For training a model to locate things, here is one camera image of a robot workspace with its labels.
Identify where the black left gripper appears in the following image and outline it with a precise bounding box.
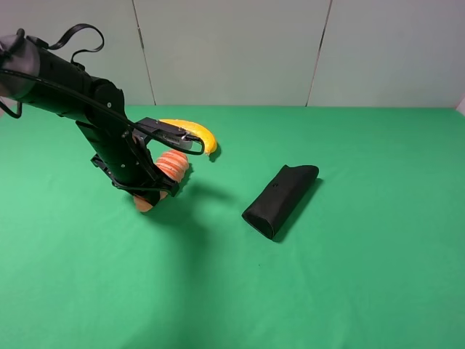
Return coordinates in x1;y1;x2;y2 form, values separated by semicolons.
76;111;179;213

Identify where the orange striped spiral bread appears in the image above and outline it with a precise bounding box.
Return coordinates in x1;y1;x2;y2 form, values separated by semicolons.
133;150;190;213

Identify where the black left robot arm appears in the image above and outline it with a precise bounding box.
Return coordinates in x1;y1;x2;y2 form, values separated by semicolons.
1;30;181;206

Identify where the yellow banana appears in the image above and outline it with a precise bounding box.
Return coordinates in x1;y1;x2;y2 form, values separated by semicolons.
161;119;217;156

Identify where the black glasses case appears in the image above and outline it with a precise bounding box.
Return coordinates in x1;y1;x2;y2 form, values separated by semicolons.
241;165;319;240

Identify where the green table cloth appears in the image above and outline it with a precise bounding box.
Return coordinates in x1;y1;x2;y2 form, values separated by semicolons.
1;106;464;348

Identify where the black cable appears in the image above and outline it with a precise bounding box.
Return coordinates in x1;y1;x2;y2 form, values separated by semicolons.
0;23;206;156

